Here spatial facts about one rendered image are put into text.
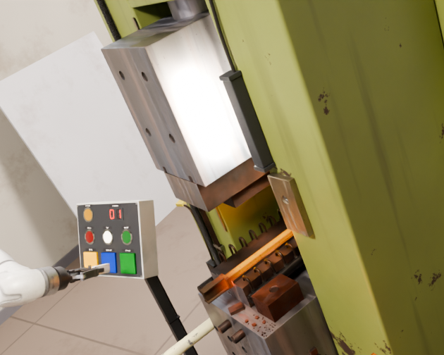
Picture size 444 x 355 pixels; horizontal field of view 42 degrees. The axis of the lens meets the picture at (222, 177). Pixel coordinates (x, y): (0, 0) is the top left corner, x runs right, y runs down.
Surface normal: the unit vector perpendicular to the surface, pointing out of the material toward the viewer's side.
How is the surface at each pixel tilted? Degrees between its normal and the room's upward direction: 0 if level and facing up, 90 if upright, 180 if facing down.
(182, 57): 90
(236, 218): 90
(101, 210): 60
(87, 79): 78
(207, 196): 90
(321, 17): 90
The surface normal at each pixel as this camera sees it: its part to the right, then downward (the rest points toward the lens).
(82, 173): 0.67, -0.18
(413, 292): 0.53, 0.17
